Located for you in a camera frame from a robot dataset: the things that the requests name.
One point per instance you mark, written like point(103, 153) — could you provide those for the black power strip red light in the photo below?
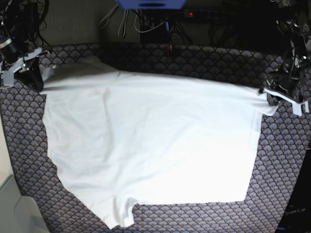
point(208, 15)

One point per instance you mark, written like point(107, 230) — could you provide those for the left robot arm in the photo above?
point(288, 81)

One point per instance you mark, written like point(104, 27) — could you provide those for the blue box overhead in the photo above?
point(151, 4)

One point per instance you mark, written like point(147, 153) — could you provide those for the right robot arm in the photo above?
point(21, 43)

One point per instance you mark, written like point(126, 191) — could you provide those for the patterned grey table cloth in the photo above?
point(278, 198)

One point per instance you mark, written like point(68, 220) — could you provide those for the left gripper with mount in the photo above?
point(298, 106)

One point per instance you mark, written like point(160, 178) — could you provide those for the red black clamp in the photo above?
point(170, 51)

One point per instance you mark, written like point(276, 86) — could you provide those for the white T-shirt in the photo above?
point(122, 138)

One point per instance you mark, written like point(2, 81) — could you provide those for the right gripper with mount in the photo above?
point(24, 68)

